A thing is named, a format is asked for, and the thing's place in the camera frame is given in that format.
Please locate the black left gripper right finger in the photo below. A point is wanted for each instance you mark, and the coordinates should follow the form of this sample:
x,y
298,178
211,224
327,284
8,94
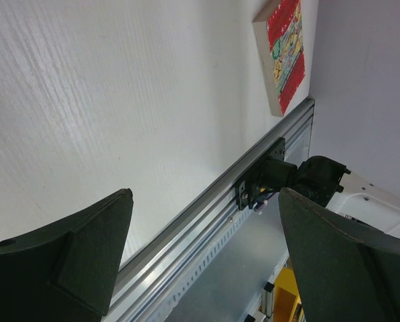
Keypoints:
x,y
344,270

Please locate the aluminium front rail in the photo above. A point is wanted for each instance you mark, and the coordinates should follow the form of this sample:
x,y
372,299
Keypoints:
x,y
152,283

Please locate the red treehouse book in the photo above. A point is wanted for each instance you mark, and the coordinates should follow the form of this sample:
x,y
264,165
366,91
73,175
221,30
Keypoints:
x,y
279,36

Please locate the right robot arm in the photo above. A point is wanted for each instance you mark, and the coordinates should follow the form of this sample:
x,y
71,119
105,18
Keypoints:
x,y
333,186

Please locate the perforated metal cable tray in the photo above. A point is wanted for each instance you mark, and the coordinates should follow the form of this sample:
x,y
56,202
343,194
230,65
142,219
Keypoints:
x,y
230,287

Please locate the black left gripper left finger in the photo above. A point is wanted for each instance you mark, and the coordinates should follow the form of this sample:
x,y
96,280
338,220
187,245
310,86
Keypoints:
x,y
66,270

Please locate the yellow box under table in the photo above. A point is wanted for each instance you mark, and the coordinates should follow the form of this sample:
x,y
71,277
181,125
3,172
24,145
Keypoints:
x,y
287,305

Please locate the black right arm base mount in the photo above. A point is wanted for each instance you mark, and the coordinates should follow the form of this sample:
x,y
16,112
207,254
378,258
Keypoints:
x,y
248,187

